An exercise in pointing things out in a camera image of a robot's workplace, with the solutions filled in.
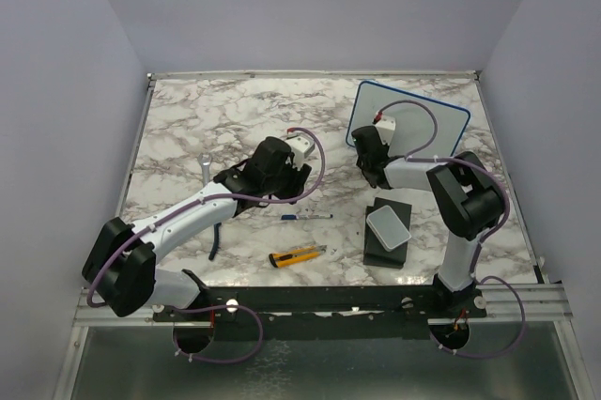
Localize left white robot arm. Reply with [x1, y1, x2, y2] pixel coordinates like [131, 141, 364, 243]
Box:
[82, 132, 316, 320]

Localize blue whiteboard marker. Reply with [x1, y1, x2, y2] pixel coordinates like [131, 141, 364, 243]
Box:
[280, 213, 333, 221]

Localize black mounting base rail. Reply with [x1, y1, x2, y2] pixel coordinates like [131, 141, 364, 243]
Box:
[154, 283, 489, 343]

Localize blue handled pliers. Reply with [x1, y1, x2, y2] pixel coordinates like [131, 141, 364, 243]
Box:
[208, 223, 222, 261]

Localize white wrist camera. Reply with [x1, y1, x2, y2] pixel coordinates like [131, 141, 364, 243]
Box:
[284, 132, 316, 170]
[373, 115, 396, 146]

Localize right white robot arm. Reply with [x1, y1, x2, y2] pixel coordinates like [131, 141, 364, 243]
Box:
[351, 125, 510, 316]

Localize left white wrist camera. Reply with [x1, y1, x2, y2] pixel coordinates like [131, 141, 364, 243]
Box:
[284, 132, 316, 170]

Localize yellow utility knife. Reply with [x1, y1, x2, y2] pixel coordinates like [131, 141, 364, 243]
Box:
[269, 245, 327, 269]

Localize silver wrench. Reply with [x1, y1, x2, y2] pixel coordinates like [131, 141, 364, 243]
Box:
[198, 154, 212, 185]

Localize grey white eraser case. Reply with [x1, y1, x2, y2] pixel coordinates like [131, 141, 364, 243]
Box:
[366, 205, 411, 253]

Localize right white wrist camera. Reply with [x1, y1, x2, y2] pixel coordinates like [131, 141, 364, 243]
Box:
[373, 115, 396, 146]

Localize black box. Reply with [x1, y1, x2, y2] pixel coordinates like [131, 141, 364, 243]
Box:
[362, 197, 412, 269]

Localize blue framed whiteboard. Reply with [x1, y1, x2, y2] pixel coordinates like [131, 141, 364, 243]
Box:
[346, 81, 471, 158]

